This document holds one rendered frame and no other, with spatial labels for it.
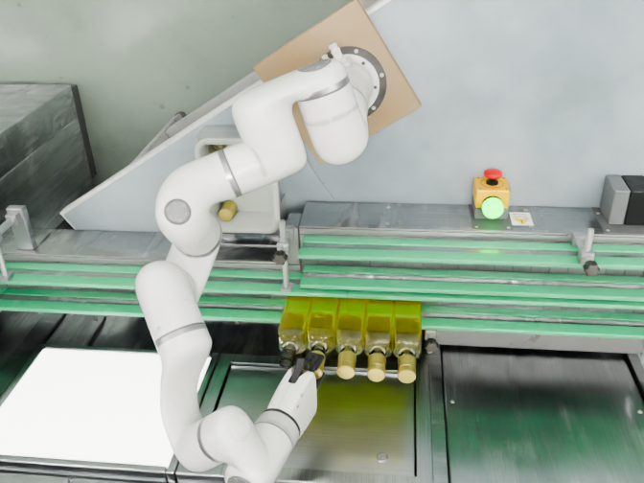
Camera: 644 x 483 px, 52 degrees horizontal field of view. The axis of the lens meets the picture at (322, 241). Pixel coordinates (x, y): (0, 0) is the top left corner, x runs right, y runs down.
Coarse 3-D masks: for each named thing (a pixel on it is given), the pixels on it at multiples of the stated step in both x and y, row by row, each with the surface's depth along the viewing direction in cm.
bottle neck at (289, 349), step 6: (288, 342) 131; (288, 348) 130; (294, 348) 130; (282, 354) 129; (288, 354) 128; (294, 354) 130; (282, 360) 128; (288, 360) 130; (294, 360) 129; (282, 366) 128; (288, 366) 128
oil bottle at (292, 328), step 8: (288, 296) 143; (296, 296) 142; (304, 296) 142; (288, 304) 140; (296, 304) 140; (304, 304) 140; (288, 312) 137; (296, 312) 137; (304, 312) 137; (288, 320) 135; (296, 320) 135; (304, 320) 135; (280, 328) 133; (288, 328) 133; (296, 328) 133; (304, 328) 133; (280, 336) 132; (288, 336) 131; (296, 336) 131; (304, 336) 132; (280, 344) 132; (296, 344) 132; (304, 344) 133; (296, 352) 133
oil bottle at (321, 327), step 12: (312, 300) 141; (324, 300) 140; (336, 300) 140; (312, 312) 136; (324, 312) 136; (336, 312) 137; (312, 324) 133; (324, 324) 133; (312, 336) 131; (324, 336) 130
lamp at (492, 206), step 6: (486, 198) 140; (492, 198) 139; (498, 198) 139; (486, 204) 138; (492, 204) 138; (498, 204) 138; (486, 210) 139; (492, 210) 138; (498, 210) 138; (486, 216) 140; (492, 216) 139; (498, 216) 139
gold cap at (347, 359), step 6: (342, 354) 127; (348, 354) 127; (354, 354) 127; (342, 360) 125; (348, 360) 125; (354, 360) 126; (342, 366) 124; (348, 366) 124; (354, 366) 125; (336, 372) 125; (342, 372) 125; (348, 372) 125; (354, 372) 124; (342, 378) 125; (348, 378) 125
